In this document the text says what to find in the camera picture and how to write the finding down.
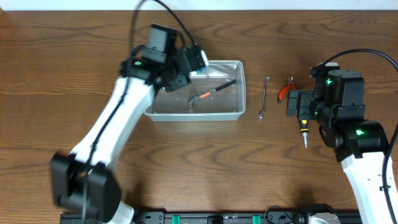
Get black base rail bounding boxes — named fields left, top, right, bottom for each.
left=59, top=203, right=363, bottom=224

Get blue white cardboard box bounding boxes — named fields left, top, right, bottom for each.
left=189, top=67, right=207, bottom=76

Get red handled pliers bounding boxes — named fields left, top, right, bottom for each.
left=277, top=77, right=297, bottom=103

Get clear plastic container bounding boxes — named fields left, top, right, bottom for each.
left=144, top=60, right=246, bottom=122

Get black yellow stubby screwdriver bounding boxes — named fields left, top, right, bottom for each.
left=299, top=119, right=309, bottom=148

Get silver offset wrench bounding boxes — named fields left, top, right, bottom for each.
left=258, top=75, right=271, bottom=120

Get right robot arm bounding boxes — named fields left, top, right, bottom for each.
left=286, top=62, right=397, bottom=223

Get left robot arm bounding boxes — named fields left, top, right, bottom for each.
left=50, top=24, right=209, bottom=223

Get small black orange hammer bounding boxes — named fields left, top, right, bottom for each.
left=188, top=80, right=236, bottom=109

